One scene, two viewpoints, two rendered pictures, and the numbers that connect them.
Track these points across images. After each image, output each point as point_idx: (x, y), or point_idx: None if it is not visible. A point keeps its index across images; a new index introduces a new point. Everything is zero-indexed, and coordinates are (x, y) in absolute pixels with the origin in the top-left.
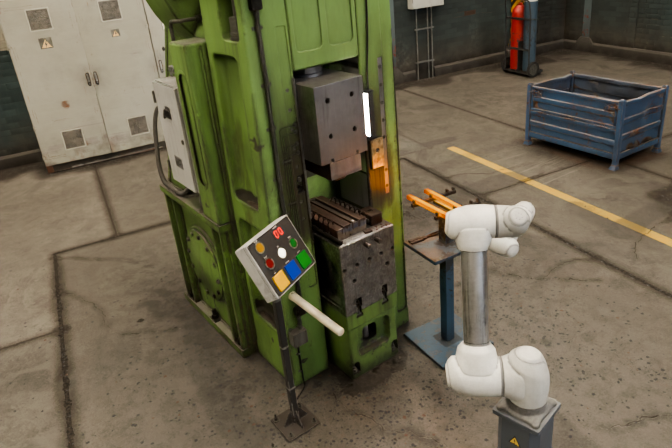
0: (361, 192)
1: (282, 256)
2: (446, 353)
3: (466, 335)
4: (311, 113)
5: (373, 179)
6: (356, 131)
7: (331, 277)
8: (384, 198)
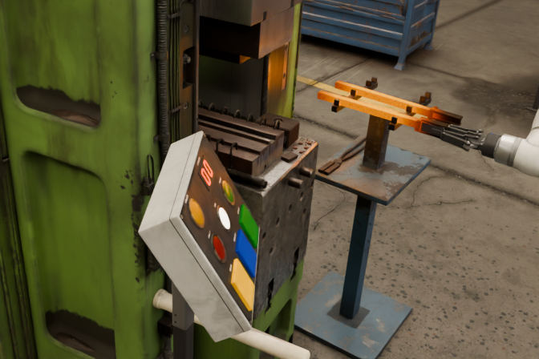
0: (244, 90)
1: (227, 226)
2: (362, 339)
3: None
4: None
5: (273, 64)
6: None
7: None
8: (279, 99)
